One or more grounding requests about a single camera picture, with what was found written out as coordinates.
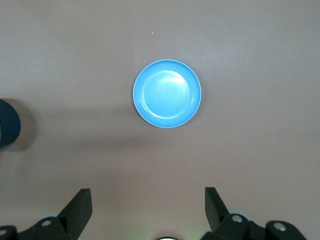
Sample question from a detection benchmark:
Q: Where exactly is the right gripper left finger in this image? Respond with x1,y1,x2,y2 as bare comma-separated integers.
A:
0,187,93,240

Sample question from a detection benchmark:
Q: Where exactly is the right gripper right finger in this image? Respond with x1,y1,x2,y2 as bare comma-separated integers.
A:
201,186,309,240

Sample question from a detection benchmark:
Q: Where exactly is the blue round plate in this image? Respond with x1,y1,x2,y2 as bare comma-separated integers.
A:
132,58,203,130

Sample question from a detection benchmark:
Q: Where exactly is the dark blue bowl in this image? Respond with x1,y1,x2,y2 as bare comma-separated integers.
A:
0,98,22,149

